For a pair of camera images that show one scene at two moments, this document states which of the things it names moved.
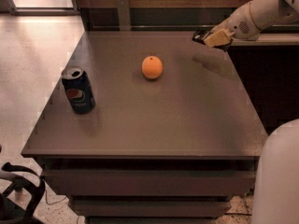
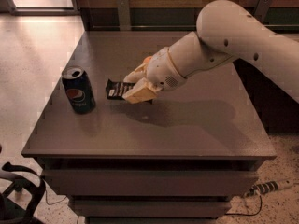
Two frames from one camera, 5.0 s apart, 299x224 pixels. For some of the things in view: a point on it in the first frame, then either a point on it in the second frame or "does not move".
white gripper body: [239, 26] to [161, 67]
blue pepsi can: [78, 90] does not move
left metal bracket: [123, 9] does not move
